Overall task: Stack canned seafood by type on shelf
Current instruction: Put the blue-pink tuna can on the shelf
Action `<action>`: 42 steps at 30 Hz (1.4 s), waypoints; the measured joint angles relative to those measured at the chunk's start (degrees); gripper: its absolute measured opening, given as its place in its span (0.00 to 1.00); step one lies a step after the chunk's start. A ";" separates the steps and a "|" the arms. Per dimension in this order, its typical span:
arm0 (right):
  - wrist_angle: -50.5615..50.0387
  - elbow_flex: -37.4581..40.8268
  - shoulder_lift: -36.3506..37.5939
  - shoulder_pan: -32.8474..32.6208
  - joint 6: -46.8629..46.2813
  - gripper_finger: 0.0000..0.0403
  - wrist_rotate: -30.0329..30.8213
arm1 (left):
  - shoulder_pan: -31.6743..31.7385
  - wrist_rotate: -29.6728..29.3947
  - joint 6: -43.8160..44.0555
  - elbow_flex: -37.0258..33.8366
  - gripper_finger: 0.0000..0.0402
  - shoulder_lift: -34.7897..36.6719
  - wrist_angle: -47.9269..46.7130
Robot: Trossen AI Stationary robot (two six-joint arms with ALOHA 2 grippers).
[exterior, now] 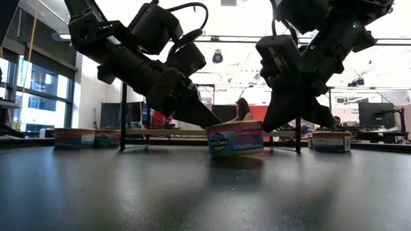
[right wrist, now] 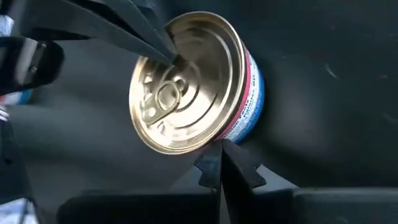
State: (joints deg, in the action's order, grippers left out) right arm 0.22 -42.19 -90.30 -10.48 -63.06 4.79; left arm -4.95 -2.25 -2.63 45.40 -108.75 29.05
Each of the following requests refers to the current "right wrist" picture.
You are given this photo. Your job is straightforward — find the blue label seafood can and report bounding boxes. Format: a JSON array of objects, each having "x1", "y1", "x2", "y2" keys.
[{"x1": 129, "y1": 11, "x2": 266, "y2": 156}]

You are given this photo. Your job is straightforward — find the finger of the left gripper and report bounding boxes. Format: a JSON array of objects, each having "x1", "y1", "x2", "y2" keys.
[
  {"x1": 9, "y1": 0, "x2": 175, "y2": 65},
  {"x1": 67, "y1": 0, "x2": 178, "y2": 60}
]

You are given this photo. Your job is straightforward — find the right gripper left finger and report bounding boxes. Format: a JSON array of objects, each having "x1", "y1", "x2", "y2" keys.
[{"x1": 57, "y1": 139, "x2": 222, "y2": 224}]

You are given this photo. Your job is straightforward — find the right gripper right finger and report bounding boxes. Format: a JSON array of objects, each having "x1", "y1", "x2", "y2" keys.
[{"x1": 221, "y1": 139, "x2": 398, "y2": 224}]

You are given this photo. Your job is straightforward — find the black table mat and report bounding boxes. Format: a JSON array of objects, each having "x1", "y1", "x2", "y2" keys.
[{"x1": 0, "y1": 0, "x2": 398, "y2": 224}]

